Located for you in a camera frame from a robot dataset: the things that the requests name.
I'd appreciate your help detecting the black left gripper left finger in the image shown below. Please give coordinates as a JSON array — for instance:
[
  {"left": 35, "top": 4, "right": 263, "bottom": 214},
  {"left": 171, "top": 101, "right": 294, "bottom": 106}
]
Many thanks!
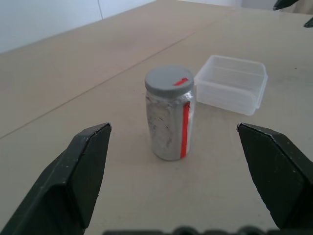
[{"left": 0, "top": 122, "right": 112, "bottom": 235}]

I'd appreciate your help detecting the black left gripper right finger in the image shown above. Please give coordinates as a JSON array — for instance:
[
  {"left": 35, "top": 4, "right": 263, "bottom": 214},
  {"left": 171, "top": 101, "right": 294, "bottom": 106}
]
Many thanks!
[{"left": 236, "top": 122, "right": 313, "bottom": 231}]

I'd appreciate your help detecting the clear plastic container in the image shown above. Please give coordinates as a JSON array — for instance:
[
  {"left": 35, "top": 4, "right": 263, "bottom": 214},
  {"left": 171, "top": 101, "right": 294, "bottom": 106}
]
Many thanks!
[{"left": 194, "top": 55, "right": 269, "bottom": 117}]

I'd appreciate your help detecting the grey jar with red stripe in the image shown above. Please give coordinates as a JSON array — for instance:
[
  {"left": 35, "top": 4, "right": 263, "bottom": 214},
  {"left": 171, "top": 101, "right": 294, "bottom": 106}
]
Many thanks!
[{"left": 145, "top": 90, "right": 196, "bottom": 162}]

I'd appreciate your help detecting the grey plastic jar lid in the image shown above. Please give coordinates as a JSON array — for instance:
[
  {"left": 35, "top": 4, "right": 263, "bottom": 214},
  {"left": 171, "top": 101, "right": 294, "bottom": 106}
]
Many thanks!
[{"left": 144, "top": 65, "right": 195, "bottom": 98}]

